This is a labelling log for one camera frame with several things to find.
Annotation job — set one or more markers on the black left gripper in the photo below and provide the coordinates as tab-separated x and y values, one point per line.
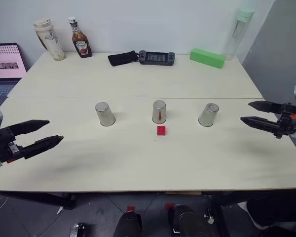
8	147

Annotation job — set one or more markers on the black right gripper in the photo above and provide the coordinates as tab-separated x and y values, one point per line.
289	118

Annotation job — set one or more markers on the upturned steel cup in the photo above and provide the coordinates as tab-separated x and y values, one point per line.
159	112
105	114
208	115

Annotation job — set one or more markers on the grey partition panel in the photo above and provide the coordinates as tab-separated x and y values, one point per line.
281	49

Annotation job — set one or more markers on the open laptop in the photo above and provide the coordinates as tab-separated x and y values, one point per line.
5	64

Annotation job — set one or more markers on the green rectangular block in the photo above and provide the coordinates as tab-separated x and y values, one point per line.
207	58

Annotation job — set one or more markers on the clear bottle green lid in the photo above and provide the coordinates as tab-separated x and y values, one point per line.
236	37

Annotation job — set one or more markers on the beige printed tumbler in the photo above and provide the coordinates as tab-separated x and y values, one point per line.
50	42

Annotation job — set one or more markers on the black shoe white sole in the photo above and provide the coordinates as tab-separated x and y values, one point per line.
278	209

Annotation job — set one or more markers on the small black white floor object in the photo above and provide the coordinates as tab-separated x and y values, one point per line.
77	229

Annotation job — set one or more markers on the small red toy brick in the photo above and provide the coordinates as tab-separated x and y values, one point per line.
162	130

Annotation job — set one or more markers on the ketchup bottle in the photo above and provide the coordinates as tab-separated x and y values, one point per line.
81	42

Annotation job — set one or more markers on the black table leg with caster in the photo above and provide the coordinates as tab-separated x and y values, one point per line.
219	217

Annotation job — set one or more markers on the black fabric pouch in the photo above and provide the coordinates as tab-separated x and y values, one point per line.
122	58

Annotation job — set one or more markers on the dark handheld game console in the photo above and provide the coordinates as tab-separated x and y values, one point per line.
157	58

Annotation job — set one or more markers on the dark rounded shape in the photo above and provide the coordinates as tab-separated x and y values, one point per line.
187	222
128	225

